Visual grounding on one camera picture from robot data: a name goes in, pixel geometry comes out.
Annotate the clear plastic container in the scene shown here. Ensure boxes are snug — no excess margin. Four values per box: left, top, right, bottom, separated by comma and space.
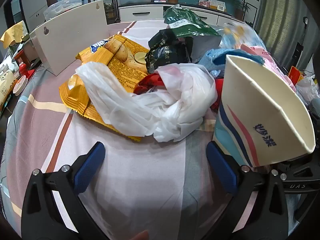
43, 0, 83, 21

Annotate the green snack bag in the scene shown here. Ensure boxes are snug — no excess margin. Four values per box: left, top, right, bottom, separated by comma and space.
163, 5, 222, 63

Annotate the potted plant on cabinet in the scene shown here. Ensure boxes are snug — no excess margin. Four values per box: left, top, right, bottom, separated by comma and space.
233, 0, 252, 22

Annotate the yellow cloth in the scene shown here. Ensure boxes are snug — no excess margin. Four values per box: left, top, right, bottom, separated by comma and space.
0, 21, 27, 49

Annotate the tissue packet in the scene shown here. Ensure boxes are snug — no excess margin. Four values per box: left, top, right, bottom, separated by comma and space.
0, 65, 18, 111

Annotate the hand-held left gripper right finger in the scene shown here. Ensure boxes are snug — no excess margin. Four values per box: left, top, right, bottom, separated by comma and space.
202, 141, 300, 240

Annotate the white wooden corner board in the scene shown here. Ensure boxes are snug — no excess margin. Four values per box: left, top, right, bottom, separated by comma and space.
34, 0, 111, 77

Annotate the beige curtain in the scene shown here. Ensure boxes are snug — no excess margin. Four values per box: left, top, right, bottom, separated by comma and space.
254, 0, 316, 63

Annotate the desk calendar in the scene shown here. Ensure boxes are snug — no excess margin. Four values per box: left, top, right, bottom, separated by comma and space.
208, 0, 227, 12

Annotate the red wrapper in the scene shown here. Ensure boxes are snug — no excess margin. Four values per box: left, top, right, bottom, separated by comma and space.
134, 74, 166, 95

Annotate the yellow chip bag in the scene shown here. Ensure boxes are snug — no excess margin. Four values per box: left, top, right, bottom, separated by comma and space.
59, 34, 150, 143

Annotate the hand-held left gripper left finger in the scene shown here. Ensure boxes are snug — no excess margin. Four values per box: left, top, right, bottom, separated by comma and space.
21, 141, 110, 240

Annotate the black foil wrapper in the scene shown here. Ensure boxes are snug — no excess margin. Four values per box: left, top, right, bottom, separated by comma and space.
146, 29, 194, 73

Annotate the orange shopping bag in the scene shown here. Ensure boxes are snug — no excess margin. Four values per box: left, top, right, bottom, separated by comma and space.
287, 66, 306, 86

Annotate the blue cloth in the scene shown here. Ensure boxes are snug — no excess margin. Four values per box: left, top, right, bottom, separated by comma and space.
197, 49, 265, 78

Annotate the crumpled clear plastic wrapper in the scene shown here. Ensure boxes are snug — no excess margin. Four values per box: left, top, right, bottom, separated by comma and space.
220, 22, 266, 53

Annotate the white tv cabinet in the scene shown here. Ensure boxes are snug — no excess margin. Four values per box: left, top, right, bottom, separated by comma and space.
117, 3, 247, 27

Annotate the pink packet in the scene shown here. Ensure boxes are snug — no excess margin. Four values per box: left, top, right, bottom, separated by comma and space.
241, 44, 297, 91

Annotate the black upright vacuum cleaner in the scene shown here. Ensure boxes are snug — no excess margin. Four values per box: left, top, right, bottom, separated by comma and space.
291, 16, 310, 72

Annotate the white plastic bag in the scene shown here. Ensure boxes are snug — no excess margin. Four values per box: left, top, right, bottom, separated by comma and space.
75, 61, 218, 142

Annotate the red figurine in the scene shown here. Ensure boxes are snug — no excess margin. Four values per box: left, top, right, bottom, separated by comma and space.
19, 64, 33, 78

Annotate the white striped paper cup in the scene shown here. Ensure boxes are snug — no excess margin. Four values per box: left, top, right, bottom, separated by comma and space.
212, 54, 316, 168

